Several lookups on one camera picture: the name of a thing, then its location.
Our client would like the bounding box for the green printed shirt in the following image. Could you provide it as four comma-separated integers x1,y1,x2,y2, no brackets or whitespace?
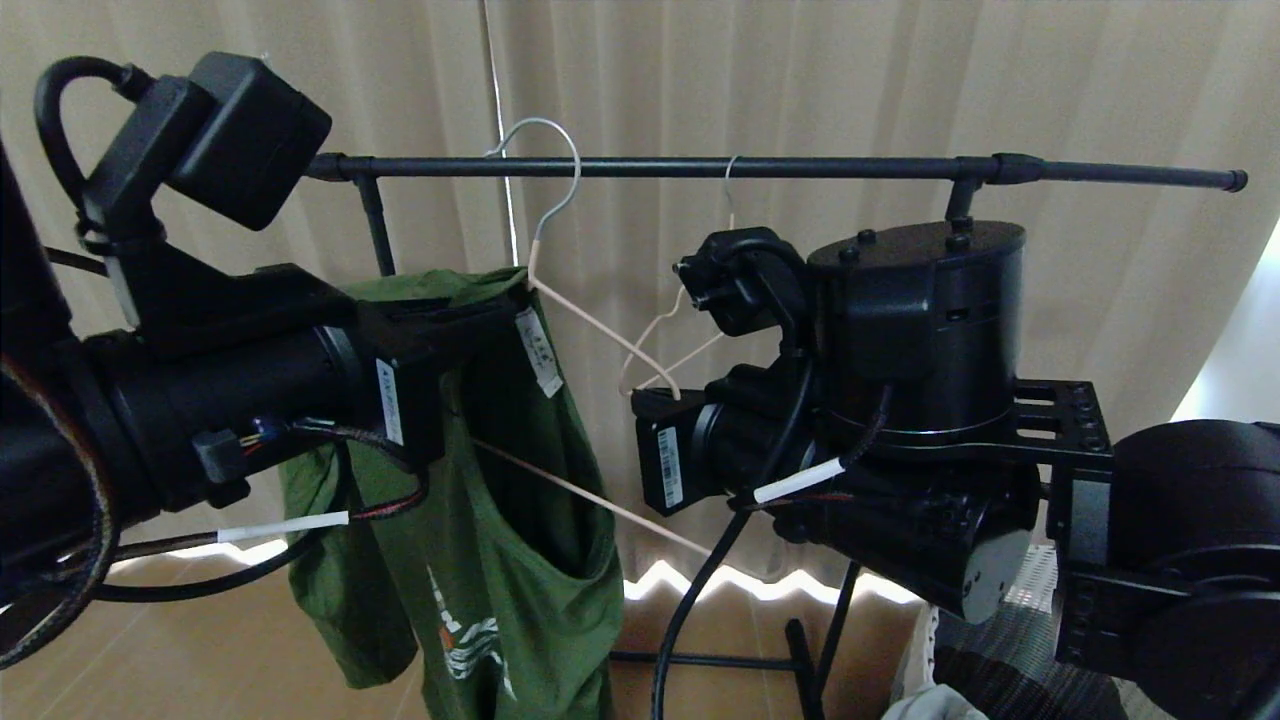
278,268,626,720

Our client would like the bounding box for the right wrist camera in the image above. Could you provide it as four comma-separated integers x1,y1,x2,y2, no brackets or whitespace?
672,228,811,341

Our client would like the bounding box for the black clothes rack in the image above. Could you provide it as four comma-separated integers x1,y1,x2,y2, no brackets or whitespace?
305,152,1249,720

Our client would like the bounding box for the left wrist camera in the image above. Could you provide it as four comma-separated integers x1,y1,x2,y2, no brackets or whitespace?
78,50,346,346

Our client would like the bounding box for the beige curtain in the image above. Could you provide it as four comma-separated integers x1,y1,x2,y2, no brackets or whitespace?
0,0,1280,601

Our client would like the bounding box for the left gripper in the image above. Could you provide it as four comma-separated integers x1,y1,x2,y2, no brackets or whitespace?
88,292,533,523

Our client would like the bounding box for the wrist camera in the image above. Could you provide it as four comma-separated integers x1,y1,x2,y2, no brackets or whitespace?
78,50,346,346
672,228,811,341

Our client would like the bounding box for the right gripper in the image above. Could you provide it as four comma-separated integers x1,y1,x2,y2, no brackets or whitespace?
632,363,833,517

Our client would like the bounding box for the pink clothes hanger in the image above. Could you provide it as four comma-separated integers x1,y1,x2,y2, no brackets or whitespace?
470,118,713,557
618,155,743,399

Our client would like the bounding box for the white laundry basket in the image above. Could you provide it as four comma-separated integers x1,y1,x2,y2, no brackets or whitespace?
890,545,1181,720

